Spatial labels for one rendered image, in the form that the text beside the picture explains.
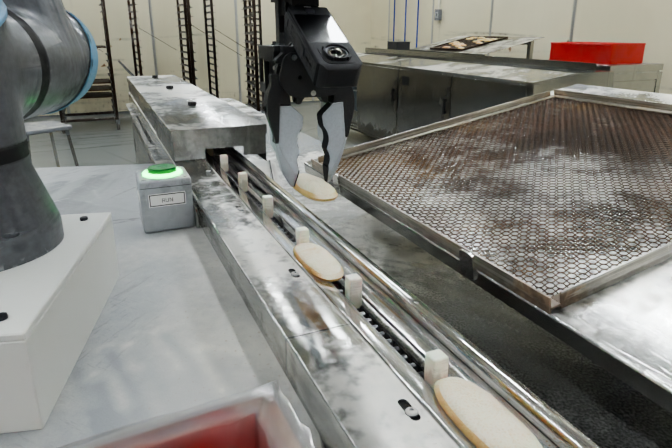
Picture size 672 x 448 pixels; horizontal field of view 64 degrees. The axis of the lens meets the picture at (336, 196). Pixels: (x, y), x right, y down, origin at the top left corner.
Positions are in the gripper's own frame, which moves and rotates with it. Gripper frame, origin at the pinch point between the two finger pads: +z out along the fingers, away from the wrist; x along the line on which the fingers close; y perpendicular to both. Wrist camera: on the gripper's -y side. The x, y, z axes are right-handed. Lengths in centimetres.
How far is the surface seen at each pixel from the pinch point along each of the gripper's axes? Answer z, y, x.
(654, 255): 2.7, -27.1, -20.0
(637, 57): 5, 207, -316
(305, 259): 8.2, -4.1, 2.5
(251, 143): 5.5, 45.6, -5.1
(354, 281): 7.2, -12.9, 0.9
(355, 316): 9.0, -15.9, 2.2
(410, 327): 9.0, -19.5, -1.3
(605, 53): 1, 209, -288
